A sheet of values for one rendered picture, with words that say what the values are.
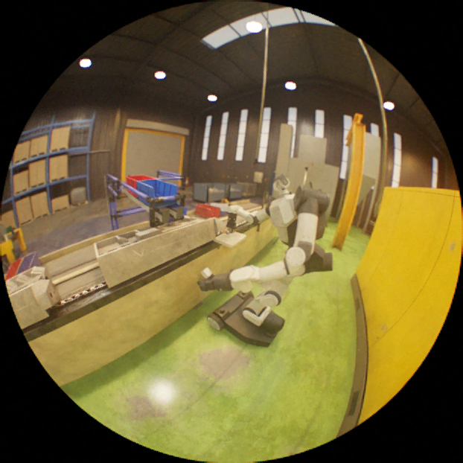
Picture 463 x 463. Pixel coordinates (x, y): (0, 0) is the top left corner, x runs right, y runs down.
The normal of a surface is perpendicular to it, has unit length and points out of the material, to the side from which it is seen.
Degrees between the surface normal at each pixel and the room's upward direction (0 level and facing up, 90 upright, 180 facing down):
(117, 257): 80
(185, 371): 0
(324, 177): 90
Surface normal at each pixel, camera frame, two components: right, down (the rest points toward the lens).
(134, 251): 0.83, 0.14
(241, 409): 0.11, -0.92
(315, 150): -0.56, 0.26
